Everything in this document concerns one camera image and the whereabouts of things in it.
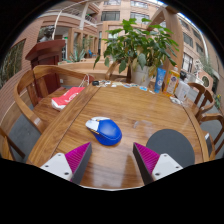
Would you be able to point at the blue and white computer mouse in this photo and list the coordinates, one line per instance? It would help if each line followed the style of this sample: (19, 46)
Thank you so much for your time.
(107, 131)

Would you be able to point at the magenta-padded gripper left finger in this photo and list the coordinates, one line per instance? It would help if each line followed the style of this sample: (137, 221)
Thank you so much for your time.
(60, 165)

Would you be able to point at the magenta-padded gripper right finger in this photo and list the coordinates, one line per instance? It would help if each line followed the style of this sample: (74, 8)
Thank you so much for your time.
(165, 165)

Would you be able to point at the red and white packet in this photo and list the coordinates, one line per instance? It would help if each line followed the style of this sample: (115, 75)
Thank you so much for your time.
(66, 97)

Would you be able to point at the dark bust statue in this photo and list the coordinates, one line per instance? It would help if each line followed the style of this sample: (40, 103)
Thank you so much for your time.
(47, 34)

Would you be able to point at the round dark grey mouse pad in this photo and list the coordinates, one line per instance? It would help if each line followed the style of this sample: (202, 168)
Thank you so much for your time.
(173, 143)

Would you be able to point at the blue squeeze tube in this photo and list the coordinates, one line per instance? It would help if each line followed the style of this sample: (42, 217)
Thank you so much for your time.
(160, 80)

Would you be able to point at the green plant in white pot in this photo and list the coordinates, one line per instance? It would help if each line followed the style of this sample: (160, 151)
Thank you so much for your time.
(140, 43)

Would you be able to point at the wooden armchair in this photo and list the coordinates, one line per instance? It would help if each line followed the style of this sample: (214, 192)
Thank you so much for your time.
(5, 146)
(111, 71)
(201, 90)
(43, 113)
(213, 117)

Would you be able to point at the yellow liquid bottle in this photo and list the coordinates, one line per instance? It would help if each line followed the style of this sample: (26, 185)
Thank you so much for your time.
(172, 83)

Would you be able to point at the dark red wooden lectern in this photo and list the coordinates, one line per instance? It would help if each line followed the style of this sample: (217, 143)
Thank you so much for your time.
(46, 53)

